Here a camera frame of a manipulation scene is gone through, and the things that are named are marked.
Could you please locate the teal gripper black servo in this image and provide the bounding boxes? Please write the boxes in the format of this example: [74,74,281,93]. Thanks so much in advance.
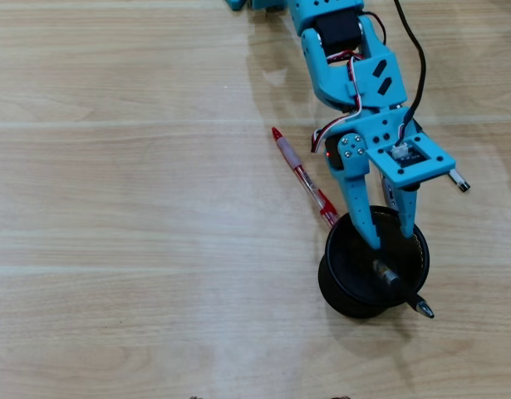
[323,106,423,250]

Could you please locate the clear pen black tip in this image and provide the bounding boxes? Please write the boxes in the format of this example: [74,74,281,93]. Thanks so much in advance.
[447,167,472,194]

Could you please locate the red white grip pen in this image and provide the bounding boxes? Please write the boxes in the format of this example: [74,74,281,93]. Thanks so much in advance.
[270,126,340,230]

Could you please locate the black pen silver tip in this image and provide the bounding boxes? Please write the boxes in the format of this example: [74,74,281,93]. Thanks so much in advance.
[371,258,436,320]

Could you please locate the black mesh pen holder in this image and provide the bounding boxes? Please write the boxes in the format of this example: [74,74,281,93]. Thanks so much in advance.
[317,204,430,320]

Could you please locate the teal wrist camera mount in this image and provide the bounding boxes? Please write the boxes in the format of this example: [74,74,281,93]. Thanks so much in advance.
[365,131,458,187]

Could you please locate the white red servo wires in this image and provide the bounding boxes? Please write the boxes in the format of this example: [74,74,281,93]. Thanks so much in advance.
[312,49,366,155]

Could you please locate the black camera cable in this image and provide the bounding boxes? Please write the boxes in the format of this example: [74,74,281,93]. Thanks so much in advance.
[392,0,427,145]

